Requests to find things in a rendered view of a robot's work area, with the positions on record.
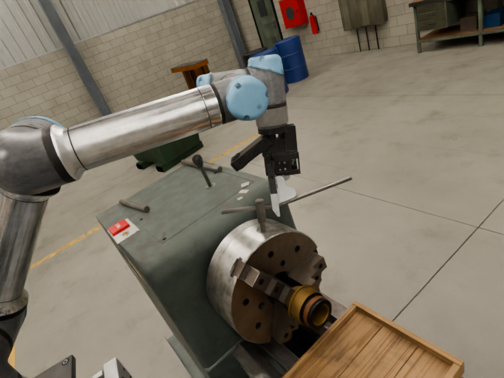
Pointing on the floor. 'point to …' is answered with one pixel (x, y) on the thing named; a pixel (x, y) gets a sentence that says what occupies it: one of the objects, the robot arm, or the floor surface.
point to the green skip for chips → (169, 153)
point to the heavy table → (199, 67)
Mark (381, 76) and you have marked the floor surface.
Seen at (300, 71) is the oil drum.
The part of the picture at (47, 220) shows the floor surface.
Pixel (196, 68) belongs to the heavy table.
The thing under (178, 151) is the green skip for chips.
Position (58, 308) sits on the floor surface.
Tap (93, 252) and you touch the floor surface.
